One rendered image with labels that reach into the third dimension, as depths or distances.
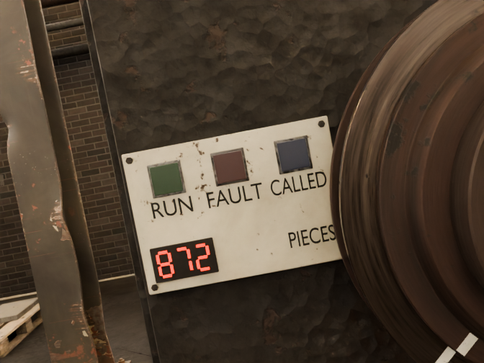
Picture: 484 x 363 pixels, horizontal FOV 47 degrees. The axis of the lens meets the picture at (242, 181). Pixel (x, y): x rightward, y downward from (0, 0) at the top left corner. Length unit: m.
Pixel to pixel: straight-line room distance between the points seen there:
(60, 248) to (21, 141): 0.63
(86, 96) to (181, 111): 6.25
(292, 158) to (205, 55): 0.17
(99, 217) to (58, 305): 3.63
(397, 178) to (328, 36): 0.25
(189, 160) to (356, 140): 0.22
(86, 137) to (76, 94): 0.52
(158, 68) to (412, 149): 0.34
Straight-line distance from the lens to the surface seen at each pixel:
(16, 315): 5.36
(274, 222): 0.70
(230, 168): 0.69
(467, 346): 0.61
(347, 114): 0.64
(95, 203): 6.93
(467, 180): 0.52
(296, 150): 0.69
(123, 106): 0.73
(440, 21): 0.61
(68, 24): 6.62
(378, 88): 0.58
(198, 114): 0.72
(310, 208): 0.70
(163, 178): 0.70
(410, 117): 0.57
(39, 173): 3.31
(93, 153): 6.90
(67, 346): 3.44
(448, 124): 0.56
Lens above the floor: 1.22
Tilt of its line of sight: 3 degrees down
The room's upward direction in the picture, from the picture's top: 11 degrees counter-clockwise
